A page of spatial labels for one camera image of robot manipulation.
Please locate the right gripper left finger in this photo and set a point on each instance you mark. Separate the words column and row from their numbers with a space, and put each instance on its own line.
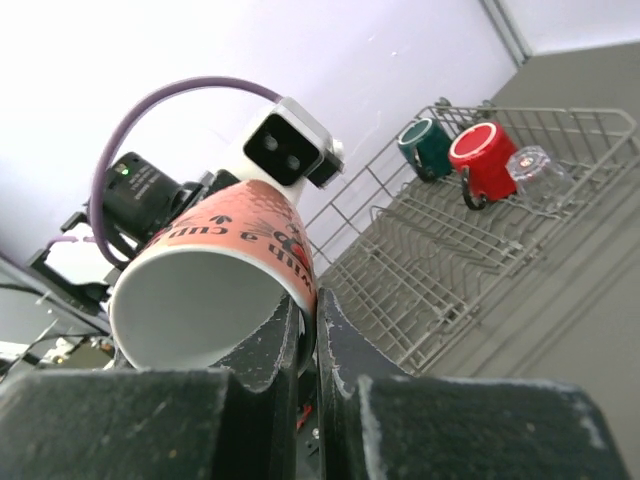
column 236, row 420

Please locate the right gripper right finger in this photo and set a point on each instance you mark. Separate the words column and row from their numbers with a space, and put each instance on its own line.
column 378, row 422

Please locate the small pink mug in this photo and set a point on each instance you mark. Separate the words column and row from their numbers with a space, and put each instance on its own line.
column 212, row 278

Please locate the dark green mug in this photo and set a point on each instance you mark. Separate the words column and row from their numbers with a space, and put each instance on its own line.
column 425, row 145

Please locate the red mug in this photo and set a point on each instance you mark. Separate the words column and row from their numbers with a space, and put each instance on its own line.
column 479, row 155

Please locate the clear plastic cup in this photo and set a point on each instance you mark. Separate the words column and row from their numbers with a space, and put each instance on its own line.
column 542, row 183

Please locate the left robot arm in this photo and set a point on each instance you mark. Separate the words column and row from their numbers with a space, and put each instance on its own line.
column 139, row 200

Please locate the grey wire dish rack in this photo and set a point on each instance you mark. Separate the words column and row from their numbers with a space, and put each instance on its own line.
column 415, row 269

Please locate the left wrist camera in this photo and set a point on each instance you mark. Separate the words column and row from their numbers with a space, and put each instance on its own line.
column 288, row 149

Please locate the aluminium frame rail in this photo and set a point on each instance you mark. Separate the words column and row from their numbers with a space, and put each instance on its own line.
column 505, row 26

